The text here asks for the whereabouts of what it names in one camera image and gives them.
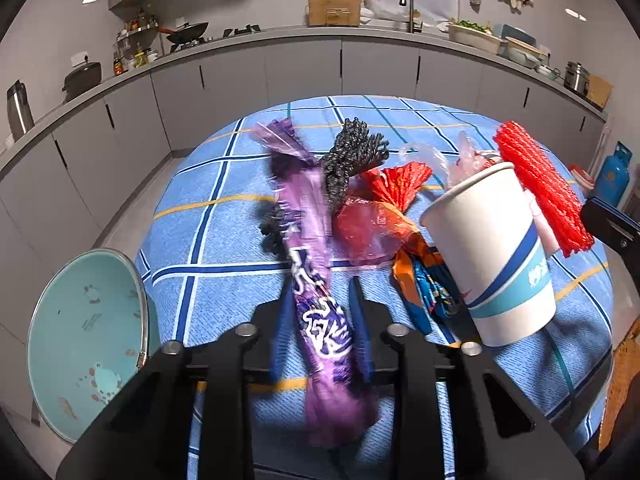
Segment spice rack with bottles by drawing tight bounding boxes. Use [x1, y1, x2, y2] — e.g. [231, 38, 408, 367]
[112, 7, 161, 77]

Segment blue gas cylinder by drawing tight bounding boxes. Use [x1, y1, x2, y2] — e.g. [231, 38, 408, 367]
[595, 141, 633, 208]

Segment wooden box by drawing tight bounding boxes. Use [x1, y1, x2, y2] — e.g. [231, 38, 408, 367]
[306, 0, 362, 27]

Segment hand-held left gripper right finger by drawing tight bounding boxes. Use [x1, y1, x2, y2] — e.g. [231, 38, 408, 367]
[347, 277, 586, 480]

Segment black wok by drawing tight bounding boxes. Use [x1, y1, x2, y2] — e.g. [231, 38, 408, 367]
[159, 21, 210, 45]

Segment grey kitchen counter cabinets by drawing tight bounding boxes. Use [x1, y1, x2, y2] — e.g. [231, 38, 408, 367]
[0, 25, 608, 311]

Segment steel pot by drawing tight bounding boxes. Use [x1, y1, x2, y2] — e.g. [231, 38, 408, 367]
[564, 61, 591, 96]

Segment red foam net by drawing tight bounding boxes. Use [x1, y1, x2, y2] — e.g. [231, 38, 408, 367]
[493, 121, 596, 259]

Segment orange and blue snack wrapper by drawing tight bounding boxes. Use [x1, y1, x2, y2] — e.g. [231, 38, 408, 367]
[392, 230, 481, 346]

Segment white paper cup blue band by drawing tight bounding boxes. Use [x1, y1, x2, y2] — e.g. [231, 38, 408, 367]
[419, 161, 557, 348]

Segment clear plastic bag red print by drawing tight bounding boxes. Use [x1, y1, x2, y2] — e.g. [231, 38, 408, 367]
[400, 130, 501, 191]

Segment purple snack wrapper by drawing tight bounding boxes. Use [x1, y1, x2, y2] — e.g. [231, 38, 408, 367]
[252, 117, 381, 448]

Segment dark kitchen faucet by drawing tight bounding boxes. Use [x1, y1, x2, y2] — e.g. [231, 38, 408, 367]
[399, 0, 423, 34]

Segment cardboard box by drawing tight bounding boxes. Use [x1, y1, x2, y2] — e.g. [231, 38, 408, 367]
[585, 74, 615, 111]

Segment steel kettle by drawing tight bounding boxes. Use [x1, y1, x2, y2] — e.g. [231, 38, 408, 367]
[6, 80, 36, 142]

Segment teal waste bin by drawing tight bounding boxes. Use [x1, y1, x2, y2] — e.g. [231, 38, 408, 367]
[26, 248, 161, 443]

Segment stack of bowls and basins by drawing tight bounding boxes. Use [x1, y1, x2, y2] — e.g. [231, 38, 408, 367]
[500, 24, 551, 68]

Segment blue checked tablecloth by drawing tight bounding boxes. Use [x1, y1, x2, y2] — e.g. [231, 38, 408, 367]
[135, 95, 616, 480]

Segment pale pink object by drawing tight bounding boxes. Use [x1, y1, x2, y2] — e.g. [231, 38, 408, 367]
[525, 190, 561, 258]

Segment red lid plastic container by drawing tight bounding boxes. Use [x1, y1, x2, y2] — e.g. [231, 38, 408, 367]
[569, 164, 596, 196]

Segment black foam net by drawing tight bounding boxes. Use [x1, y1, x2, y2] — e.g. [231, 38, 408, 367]
[260, 117, 391, 261]

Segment gas stove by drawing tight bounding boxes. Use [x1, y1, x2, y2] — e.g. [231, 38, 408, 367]
[167, 24, 262, 53]

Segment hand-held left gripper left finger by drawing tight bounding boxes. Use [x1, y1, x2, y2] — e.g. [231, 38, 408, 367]
[55, 287, 301, 480]

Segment brown wooden chair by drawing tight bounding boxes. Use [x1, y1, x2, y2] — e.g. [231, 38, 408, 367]
[597, 320, 640, 453]

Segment cream basin with vegetables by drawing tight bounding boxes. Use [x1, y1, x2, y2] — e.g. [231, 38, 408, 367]
[447, 20, 503, 56]

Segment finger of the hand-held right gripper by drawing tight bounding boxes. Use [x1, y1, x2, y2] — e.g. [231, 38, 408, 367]
[580, 197, 640, 281]

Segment black rice cooker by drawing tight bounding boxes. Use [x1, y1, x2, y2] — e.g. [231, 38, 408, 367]
[61, 60, 103, 103]

